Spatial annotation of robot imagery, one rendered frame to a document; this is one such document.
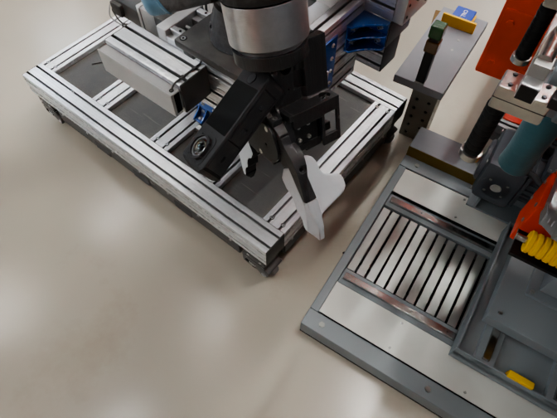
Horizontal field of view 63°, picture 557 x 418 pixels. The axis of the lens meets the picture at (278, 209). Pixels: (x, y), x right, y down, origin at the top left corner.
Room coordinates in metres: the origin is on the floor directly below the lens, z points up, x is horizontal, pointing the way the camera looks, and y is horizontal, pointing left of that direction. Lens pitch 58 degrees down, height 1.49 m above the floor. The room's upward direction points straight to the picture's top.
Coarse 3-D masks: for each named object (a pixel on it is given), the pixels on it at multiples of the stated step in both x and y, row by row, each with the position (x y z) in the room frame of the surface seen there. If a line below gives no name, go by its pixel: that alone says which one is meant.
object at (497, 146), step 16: (496, 144) 0.92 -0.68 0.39; (496, 160) 0.85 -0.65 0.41; (544, 160) 0.87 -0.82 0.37; (480, 176) 0.85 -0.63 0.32; (496, 176) 0.82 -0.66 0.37; (512, 176) 0.80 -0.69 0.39; (544, 176) 0.79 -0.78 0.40; (480, 192) 0.82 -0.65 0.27; (496, 192) 0.80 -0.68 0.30; (512, 192) 0.78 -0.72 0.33; (528, 192) 0.78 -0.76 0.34; (480, 208) 0.88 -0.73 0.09; (496, 208) 0.88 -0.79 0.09; (512, 208) 0.88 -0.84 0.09
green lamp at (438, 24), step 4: (436, 20) 1.16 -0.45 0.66; (432, 24) 1.14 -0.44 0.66; (436, 24) 1.14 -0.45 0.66; (440, 24) 1.14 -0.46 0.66; (444, 24) 1.14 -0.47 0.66; (432, 28) 1.13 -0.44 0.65; (436, 28) 1.12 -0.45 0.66; (440, 28) 1.12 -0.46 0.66; (444, 28) 1.12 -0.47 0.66; (432, 32) 1.13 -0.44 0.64; (436, 32) 1.12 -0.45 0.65; (440, 32) 1.11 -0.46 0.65; (444, 32) 1.13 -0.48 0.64; (428, 36) 1.13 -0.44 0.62; (432, 36) 1.12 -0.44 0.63; (436, 36) 1.12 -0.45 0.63; (440, 36) 1.11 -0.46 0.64; (436, 40) 1.12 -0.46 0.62; (440, 40) 1.11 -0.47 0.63
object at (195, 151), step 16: (240, 80) 0.34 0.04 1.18; (256, 80) 0.33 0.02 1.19; (272, 80) 0.33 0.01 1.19; (224, 96) 0.33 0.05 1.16; (240, 96) 0.32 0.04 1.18; (256, 96) 0.31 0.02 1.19; (272, 96) 0.32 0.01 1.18; (224, 112) 0.31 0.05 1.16; (240, 112) 0.30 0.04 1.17; (256, 112) 0.30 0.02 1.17; (208, 128) 0.30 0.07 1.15; (224, 128) 0.29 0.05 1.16; (240, 128) 0.29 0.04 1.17; (256, 128) 0.30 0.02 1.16; (192, 144) 0.29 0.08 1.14; (208, 144) 0.28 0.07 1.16; (224, 144) 0.28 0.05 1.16; (240, 144) 0.28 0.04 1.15; (192, 160) 0.27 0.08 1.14; (208, 160) 0.26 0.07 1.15; (224, 160) 0.27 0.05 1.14; (208, 176) 0.26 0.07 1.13
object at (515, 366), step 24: (504, 240) 0.70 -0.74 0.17; (504, 264) 0.63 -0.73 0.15; (480, 288) 0.55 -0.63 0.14; (480, 312) 0.47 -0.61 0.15; (456, 336) 0.41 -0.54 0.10; (480, 336) 0.40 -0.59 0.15; (504, 336) 0.39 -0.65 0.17; (480, 360) 0.32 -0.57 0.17; (504, 360) 0.33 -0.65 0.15; (528, 360) 0.33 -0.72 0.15; (552, 360) 0.33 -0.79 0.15; (504, 384) 0.27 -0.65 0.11; (528, 384) 0.25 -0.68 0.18; (552, 384) 0.26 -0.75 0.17; (552, 408) 0.20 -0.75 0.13
